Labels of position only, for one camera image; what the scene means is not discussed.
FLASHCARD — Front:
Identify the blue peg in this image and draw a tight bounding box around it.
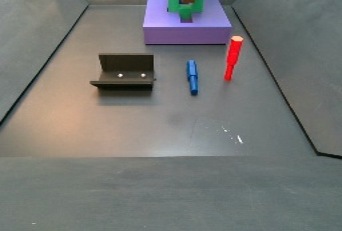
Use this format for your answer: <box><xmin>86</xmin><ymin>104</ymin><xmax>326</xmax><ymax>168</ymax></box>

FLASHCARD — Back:
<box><xmin>187</xmin><ymin>60</ymin><xmax>198</xmax><ymax>95</ymax></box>

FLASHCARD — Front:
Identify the red peg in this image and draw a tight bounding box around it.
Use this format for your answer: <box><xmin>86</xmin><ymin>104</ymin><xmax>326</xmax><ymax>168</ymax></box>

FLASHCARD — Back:
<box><xmin>225</xmin><ymin>36</ymin><xmax>243</xmax><ymax>81</ymax></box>

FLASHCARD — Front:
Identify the purple base block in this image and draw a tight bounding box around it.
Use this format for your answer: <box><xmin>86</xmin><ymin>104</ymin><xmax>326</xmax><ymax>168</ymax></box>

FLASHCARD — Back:
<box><xmin>143</xmin><ymin>0</ymin><xmax>233</xmax><ymax>45</ymax></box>

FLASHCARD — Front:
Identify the green U-shaped block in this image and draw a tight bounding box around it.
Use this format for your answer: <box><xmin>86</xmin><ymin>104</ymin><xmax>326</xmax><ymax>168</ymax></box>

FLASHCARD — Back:
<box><xmin>167</xmin><ymin>0</ymin><xmax>205</xmax><ymax>20</ymax></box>

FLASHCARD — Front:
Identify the black angle bracket fixture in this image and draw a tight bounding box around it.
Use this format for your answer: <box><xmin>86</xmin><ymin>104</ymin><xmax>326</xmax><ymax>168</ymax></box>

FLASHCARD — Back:
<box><xmin>90</xmin><ymin>53</ymin><xmax>155</xmax><ymax>89</ymax></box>

